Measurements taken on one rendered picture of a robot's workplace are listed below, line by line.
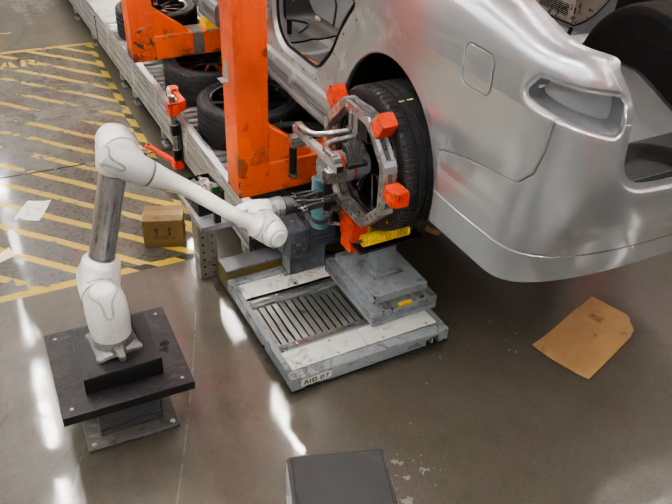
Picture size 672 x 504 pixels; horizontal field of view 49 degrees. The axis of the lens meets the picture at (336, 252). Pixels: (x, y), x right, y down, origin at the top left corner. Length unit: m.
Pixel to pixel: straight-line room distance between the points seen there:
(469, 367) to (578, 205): 1.23
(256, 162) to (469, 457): 1.65
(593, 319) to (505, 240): 1.35
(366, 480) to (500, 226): 1.00
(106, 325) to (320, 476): 0.98
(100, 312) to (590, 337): 2.32
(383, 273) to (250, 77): 1.13
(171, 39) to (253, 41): 2.04
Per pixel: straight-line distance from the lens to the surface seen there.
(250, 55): 3.33
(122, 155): 2.63
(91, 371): 2.97
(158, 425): 3.22
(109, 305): 2.87
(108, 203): 2.87
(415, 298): 3.60
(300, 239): 3.62
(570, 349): 3.75
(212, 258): 3.94
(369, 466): 2.63
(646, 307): 4.18
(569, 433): 3.37
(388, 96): 3.11
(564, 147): 2.46
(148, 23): 5.23
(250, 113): 3.43
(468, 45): 2.68
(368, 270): 3.62
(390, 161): 3.01
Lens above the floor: 2.39
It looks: 35 degrees down
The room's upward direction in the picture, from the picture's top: 3 degrees clockwise
